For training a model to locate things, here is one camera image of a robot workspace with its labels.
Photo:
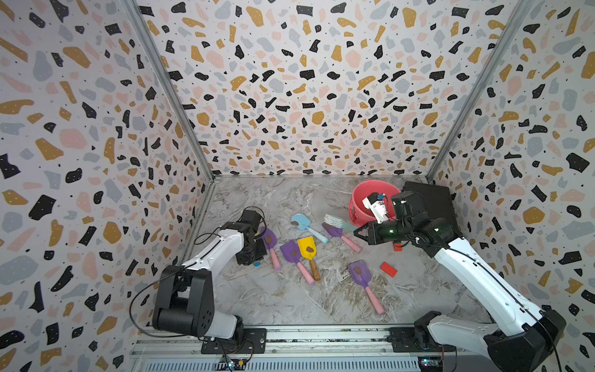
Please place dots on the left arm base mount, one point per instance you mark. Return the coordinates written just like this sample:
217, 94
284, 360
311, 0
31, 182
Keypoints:
247, 341

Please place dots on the purple trowel pink handle back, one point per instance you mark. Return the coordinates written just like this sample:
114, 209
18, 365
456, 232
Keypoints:
337, 232

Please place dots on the purple trowel pink handle front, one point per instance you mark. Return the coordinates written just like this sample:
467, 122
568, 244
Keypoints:
361, 275

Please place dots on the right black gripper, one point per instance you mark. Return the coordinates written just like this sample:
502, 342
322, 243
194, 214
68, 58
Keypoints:
372, 234

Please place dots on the light blue trowel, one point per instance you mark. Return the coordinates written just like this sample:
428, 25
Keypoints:
303, 223

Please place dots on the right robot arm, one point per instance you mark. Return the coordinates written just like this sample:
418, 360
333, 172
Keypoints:
520, 337

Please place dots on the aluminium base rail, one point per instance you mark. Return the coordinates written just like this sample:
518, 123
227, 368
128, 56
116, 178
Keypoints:
305, 348

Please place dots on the red block front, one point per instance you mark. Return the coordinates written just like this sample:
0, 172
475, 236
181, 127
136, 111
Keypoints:
388, 269

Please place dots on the purple trowel pink handle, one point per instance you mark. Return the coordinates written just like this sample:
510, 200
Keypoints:
270, 241
291, 253
337, 232
361, 275

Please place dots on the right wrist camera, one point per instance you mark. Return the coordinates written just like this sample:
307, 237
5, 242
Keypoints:
376, 204

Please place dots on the yellow trowel wooden handle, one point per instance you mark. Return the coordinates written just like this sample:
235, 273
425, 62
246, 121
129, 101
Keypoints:
308, 251

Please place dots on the pink plastic bucket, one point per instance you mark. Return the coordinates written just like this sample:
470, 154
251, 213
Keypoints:
364, 195

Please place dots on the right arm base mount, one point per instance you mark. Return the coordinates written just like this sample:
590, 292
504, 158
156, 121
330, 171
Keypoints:
406, 339

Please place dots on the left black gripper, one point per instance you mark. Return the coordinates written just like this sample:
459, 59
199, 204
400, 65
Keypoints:
261, 253

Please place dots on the black case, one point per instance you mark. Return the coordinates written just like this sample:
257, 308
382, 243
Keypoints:
438, 200

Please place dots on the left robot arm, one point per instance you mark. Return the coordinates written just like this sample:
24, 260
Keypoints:
185, 301

